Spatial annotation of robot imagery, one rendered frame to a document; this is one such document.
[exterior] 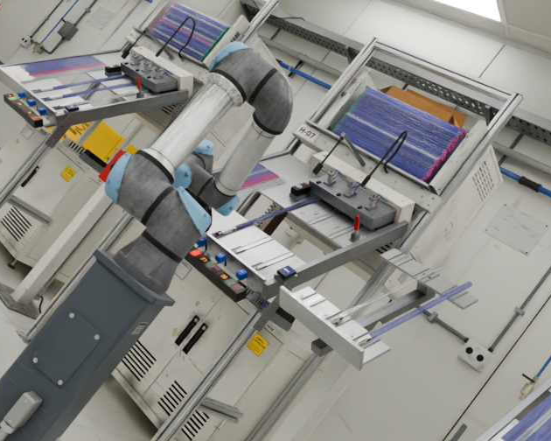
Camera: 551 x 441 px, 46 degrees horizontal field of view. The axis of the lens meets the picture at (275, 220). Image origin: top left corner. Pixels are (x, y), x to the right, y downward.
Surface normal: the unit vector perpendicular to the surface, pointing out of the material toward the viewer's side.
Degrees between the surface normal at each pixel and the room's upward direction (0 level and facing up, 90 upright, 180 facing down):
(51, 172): 90
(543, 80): 90
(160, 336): 90
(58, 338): 90
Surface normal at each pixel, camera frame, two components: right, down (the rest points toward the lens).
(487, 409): -0.44, -0.42
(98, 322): -0.08, -0.16
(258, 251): 0.11, -0.84
